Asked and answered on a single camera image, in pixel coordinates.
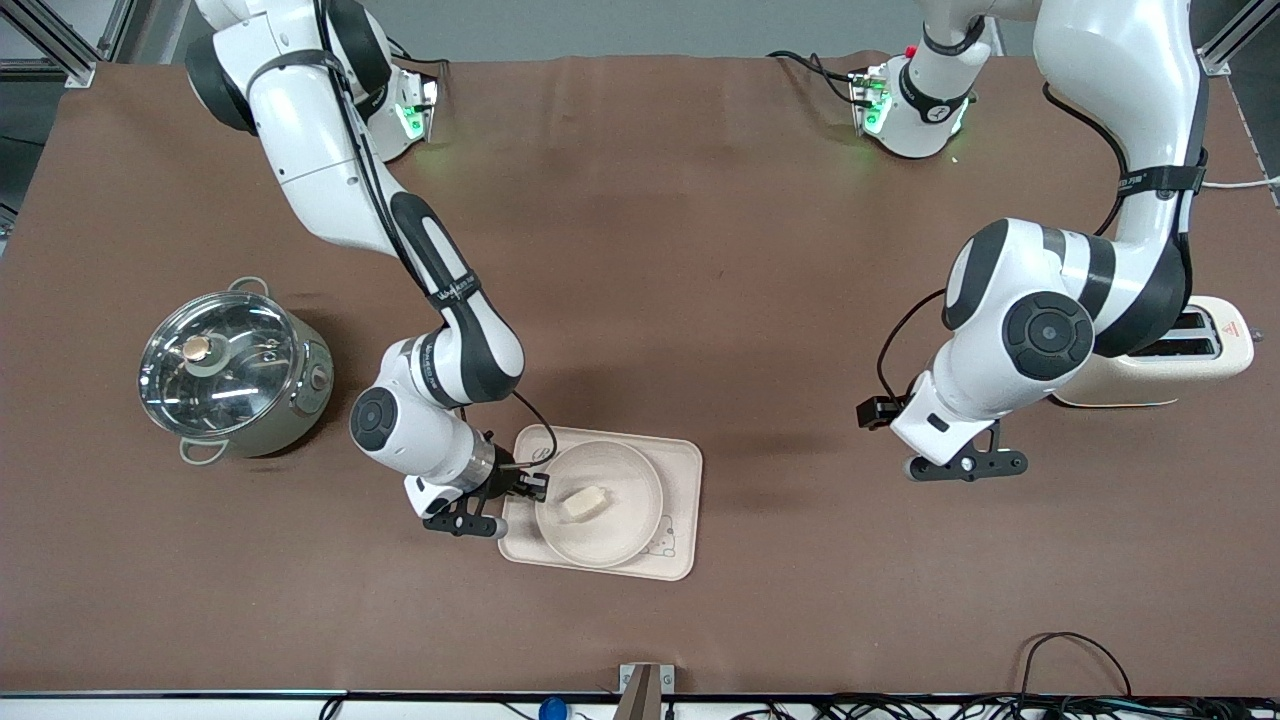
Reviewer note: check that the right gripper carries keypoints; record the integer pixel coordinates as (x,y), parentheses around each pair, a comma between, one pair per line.
(509,480)

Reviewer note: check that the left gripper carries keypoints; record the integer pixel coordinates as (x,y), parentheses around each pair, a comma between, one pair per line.
(876,412)

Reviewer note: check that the pale bun piece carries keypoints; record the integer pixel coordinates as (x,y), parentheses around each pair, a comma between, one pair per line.
(583,505)

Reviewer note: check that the cream round plate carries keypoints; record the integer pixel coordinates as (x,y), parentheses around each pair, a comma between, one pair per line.
(600,545)

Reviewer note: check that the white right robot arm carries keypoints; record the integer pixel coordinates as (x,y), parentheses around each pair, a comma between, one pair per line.
(310,130)

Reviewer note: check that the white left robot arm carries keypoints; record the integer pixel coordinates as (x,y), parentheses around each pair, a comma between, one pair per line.
(1120,60)

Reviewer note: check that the cream rectangular tray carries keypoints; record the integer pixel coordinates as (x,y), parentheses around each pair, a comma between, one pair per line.
(682,470)

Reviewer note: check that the blue round cap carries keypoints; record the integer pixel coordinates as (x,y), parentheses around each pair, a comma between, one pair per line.
(553,710)

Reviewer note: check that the steel pot with glass lid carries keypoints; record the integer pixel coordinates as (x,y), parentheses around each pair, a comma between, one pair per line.
(312,400)

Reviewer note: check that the brown table cover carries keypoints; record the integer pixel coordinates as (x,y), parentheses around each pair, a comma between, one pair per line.
(700,250)

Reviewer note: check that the green lit circuit board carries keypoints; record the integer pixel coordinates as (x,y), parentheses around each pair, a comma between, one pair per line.
(420,105)
(868,100)

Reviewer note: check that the glass pot lid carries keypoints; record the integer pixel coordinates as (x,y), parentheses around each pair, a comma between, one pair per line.
(225,375)

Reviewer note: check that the cream two-slot toaster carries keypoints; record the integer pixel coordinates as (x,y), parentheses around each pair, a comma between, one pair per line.
(1225,345)

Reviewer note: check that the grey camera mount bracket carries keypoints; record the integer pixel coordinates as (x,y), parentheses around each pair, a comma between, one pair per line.
(645,690)

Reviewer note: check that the aluminium frame profile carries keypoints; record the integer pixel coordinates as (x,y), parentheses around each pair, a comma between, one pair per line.
(55,45)
(1240,35)

